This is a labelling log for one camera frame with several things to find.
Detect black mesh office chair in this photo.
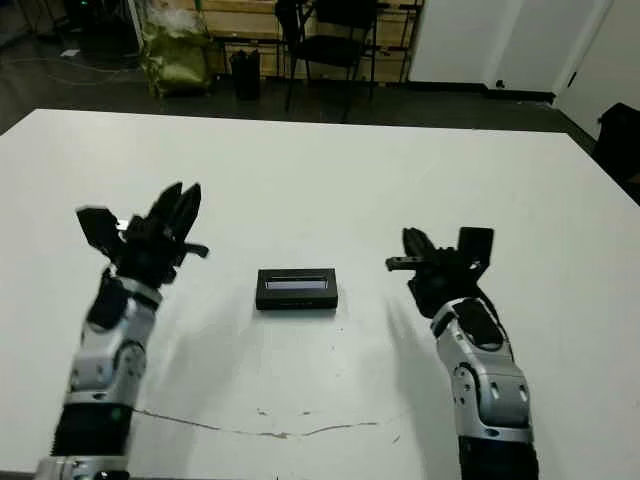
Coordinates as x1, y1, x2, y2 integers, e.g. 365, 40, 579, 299
292, 0, 381, 124

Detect black box lid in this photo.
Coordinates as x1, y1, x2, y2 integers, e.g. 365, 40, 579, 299
254, 267, 340, 312

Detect white door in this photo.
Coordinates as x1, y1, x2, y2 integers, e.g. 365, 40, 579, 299
554, 0, 640, 144

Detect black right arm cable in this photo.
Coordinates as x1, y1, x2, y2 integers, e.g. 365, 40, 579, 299
477, 284, 506, 331

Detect stacked wooden crates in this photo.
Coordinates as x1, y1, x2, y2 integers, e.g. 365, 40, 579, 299
194, 0, 426, 84

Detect black folding chair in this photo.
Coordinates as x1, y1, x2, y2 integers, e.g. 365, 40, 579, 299
276, 0, 314, 111

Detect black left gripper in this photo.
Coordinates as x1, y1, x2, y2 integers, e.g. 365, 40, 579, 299
107, 182, 210, 291

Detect yellow-green sack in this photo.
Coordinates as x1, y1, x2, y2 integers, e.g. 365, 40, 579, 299
139, 12, 219, 99

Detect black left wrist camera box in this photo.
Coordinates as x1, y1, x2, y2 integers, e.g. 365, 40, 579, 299
75, 205, 126, 256

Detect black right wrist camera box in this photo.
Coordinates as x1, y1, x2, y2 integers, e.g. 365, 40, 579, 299
457, 226, 496, 274

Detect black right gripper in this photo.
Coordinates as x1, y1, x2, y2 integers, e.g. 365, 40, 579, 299
384, 227, 489, 321

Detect clear plastic bag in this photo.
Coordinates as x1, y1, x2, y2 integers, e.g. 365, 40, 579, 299
147, 0, 204, 31

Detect black padded chair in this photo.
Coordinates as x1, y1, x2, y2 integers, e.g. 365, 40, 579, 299
589, 102, 640, 206

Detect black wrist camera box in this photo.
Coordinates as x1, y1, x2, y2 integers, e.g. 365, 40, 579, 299
457, 226, 496, 274
75, 205, 126, 256

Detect small black bin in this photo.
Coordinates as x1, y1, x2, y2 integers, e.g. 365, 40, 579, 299
229, 48, 262, 101

